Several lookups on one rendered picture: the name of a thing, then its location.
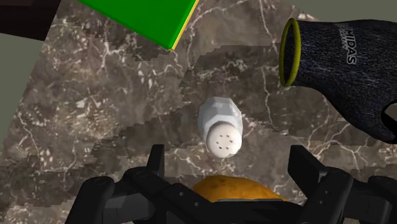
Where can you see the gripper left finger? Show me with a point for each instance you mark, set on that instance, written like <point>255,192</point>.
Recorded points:
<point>145,189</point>

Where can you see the green book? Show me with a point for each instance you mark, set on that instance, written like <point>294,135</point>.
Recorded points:
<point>145,18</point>

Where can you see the white salt shaker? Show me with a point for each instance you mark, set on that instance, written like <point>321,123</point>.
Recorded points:
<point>220,127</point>

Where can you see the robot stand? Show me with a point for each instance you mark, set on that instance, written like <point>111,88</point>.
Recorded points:
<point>24,17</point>

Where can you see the black work glove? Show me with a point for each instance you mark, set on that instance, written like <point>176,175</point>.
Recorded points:
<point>341,71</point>

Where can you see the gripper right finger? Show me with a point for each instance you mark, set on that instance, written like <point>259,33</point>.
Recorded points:
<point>325,189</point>

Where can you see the brown potato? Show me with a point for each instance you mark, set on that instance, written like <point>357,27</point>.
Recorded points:
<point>234,189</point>

